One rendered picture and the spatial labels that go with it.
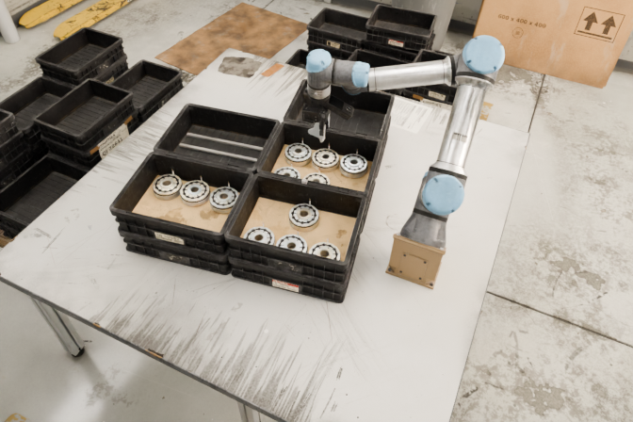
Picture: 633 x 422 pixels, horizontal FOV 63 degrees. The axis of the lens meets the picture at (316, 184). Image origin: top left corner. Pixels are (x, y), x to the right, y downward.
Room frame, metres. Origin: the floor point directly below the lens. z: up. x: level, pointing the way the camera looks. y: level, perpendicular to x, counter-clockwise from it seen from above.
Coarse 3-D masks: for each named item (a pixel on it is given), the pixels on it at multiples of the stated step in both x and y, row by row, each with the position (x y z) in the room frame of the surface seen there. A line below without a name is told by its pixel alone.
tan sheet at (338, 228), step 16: (256, 208) 1.21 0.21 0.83; (272, 208) 1.21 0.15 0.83; (288, 208) 1.21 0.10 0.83; (256, 224) 1.13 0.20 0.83; (272, 224) 1.14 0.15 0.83; (288, 224) 1.14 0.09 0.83; (320, 224) 1.14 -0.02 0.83; (336, 224) 1.14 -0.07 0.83; (352, 224) 1.15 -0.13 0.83; (320, 240) 1.07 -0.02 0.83; (336, 240) 1.08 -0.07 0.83
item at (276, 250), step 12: (252, 180) 1.25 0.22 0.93; (276, 180) 1.25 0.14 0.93; (288, 180) 1.25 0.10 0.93; (336, 192) 1.20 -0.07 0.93; (348, 192) 1.20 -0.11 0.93; (240, 204) 1.13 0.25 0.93; (360, 216) 1.10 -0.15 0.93; (228, 228) 1.03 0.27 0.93; (228, 240) 0.99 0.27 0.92; (240, 240) 0.98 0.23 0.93; (252, 240) 0.99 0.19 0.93; (276, 252) 0.95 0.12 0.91; (288, 252) 0.95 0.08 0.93; (300, 252) 0.95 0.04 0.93; (348, 252) 0.95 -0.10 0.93; (324, 264) 0.92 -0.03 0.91; (336, 264) 0.91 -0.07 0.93; (348, 264) 0.91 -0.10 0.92
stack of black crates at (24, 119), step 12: (36, 84) 2.41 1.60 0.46; (48, 84) 2.43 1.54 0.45; (60, 84) 2.39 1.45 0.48; (12, 96) 2.27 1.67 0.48; (24, 96) 2.33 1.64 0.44; (36, 96) 2.39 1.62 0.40; (48, 96) 2.41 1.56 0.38; (60, 96) 2.41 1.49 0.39; (12, 108) 2.24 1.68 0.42; (24, 108) 2.29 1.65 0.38; (36, 108) 2.30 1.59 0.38; (24, 120) 2.20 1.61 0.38; (24, 132) 1.99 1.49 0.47; (36, 132) 2.04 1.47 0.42; (36, 144) 2.01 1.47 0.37; (36, 156) 2.00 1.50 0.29
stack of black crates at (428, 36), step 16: (384, 16) 3.19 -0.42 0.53; (400, 16) 3.16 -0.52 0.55; (416, 16) 3.13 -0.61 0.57; (432, 16) 3.10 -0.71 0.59; (368, 32) 2.94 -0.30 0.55; (384, 32) 2.91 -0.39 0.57; (400, 32) 2.87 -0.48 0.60; (416, 32) 3.06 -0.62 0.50; (432, 32) 3.06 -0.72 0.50; (368, 48) 2.95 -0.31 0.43; (384, 48) 2.90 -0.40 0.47; (400, 48) 3.06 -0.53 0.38; (416, 48) 2.85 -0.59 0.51
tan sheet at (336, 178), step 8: (312, 152) 1.51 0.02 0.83; (280, 160) 1.46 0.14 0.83; (296, 168) 1.42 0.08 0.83; (304, 168) 1.42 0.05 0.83; (312, 168) 1.42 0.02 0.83; (368, 168) 1.43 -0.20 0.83; (304, 176) 1.37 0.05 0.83; (328, 176) 1.38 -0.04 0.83; (336, 176) 1.38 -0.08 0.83; (344, 176) 1.38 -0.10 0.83; (336, 184) 1.34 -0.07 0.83; (344, 184) 1.34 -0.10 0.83; (352, 184) 1.34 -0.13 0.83; (360, 184) 1.34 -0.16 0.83
